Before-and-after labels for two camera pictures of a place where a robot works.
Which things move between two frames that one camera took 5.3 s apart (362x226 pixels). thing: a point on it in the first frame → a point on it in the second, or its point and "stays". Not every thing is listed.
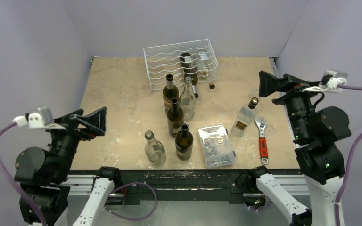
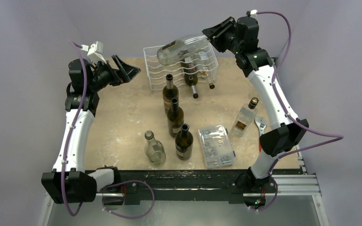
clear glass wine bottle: x=187 y=100 → x=181 y=48
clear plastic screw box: x=216 y=146 stays
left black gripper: x=95 y=122 → x=124 y=74
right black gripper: x=292 y=90 → x=217 y=33
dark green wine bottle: x=175 y=118 stays
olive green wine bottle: x=170 y=92 stays
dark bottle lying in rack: x=189 y=70 stays
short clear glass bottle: x=154 y=149 stays
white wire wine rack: x=195 y=59 stays
